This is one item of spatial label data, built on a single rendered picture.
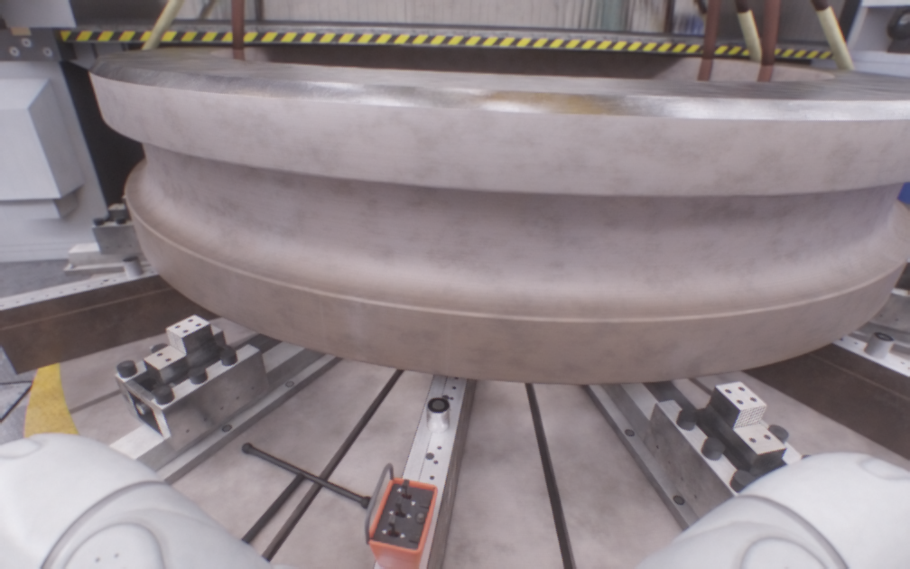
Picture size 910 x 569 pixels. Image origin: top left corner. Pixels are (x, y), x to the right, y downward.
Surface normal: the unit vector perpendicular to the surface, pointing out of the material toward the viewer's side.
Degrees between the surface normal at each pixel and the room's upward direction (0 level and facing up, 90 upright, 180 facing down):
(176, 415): 90
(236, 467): 0
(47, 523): 23
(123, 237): 90
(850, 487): 6
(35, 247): 90
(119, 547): 27
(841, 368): 90
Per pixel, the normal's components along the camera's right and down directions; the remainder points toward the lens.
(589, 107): 0.00, -0.28
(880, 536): 0.17, -0.61
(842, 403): -0.81, 0.26
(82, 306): 0.59, 0.40
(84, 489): 0.22, -0.87
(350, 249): -0.29, 0.25
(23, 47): 0.18, 0.48
